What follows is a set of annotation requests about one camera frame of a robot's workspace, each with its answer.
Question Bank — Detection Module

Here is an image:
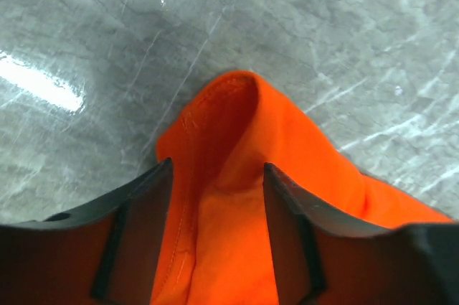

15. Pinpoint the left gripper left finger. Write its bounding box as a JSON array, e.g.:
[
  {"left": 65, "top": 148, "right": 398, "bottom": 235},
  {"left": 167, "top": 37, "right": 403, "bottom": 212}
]
[{"left": 1, "top": 159, "right": 173, "bottom": 304}]

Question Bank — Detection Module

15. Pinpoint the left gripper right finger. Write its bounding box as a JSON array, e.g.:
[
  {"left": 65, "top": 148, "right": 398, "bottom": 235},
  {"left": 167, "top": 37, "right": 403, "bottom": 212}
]
[{"left": 263, "top": 164, "right": 458, "bottom": 304}]

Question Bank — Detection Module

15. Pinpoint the orange t shirt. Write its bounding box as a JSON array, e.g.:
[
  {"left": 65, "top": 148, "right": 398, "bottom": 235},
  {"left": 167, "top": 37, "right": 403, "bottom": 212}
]
[{"left": 151, "top": 70, "right": 448, "bottom": 304}]

